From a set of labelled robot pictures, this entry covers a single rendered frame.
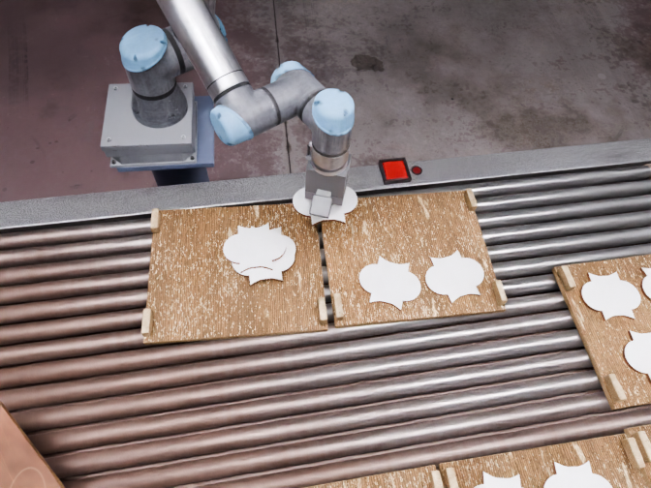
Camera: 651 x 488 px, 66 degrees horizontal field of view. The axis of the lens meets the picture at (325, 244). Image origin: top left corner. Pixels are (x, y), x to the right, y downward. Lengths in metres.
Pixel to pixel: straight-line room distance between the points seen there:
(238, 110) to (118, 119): 0.66
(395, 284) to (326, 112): 0.49
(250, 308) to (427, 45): 2.47
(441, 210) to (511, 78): 2.01
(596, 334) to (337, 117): 0.80
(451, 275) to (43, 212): 1.04
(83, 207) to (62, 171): 1.36
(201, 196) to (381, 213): 0.48
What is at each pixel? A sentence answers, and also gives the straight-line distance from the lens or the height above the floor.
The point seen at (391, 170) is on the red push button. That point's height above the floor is 0.93.
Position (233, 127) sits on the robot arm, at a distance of 0.93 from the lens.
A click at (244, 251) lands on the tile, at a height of 0.97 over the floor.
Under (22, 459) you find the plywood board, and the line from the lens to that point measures 1.11.
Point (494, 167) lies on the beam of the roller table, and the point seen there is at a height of 0.92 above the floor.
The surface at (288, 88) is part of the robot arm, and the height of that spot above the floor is 1.36.
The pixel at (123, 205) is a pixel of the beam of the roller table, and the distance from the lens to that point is 1.41.
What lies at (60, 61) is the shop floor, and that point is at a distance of 3.36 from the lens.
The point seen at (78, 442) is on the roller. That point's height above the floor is 0.92.
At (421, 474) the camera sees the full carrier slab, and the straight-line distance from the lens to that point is 1.13.
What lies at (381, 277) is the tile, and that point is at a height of 0.94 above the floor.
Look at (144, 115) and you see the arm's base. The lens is 1.49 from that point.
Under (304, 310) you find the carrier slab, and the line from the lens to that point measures 1.18.
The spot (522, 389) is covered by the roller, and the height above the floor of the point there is 0.92.
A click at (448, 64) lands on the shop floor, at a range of 3.26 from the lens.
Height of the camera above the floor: 2.03
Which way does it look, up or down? 60 degrees down
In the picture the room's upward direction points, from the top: 6 degrees clockwise
